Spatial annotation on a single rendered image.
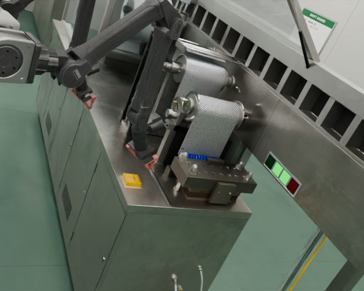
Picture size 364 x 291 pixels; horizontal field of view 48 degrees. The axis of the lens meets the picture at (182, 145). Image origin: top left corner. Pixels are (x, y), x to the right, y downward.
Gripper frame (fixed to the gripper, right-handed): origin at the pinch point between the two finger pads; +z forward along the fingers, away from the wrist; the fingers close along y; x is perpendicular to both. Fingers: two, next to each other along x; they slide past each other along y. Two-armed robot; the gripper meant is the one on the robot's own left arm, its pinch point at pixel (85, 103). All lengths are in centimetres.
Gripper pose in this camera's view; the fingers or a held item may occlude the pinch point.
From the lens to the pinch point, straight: 205.7
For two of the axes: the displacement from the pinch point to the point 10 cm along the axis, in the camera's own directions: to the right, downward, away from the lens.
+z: 0.2, 7.0, 7.1
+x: -7.9, 4.5, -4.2
